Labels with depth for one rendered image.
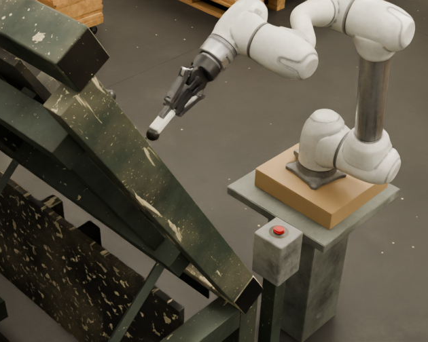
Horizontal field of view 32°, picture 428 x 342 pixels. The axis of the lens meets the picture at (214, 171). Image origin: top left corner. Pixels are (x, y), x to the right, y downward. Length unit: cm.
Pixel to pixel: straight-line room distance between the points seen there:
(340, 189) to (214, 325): 83
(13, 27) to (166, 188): 55
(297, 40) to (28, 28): 70
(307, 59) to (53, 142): 67
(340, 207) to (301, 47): 106
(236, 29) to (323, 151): 99
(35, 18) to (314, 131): 150
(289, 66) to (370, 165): 93
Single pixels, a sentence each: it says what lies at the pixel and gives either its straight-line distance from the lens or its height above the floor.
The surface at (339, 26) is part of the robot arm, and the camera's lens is 242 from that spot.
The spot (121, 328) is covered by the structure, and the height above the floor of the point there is 93.
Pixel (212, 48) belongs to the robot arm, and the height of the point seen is 170.
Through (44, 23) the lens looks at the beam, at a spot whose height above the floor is 195.
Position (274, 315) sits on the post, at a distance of 276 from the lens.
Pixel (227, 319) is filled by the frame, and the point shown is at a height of 79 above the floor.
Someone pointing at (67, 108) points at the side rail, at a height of 181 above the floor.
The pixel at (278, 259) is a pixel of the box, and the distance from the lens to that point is 250.
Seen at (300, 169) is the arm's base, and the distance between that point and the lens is 293.
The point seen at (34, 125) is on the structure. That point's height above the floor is 169.
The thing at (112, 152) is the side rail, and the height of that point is 165.
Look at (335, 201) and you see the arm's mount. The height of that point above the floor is 83.
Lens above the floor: 258
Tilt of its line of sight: 37 degrees down
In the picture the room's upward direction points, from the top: 1 degrees clockwise
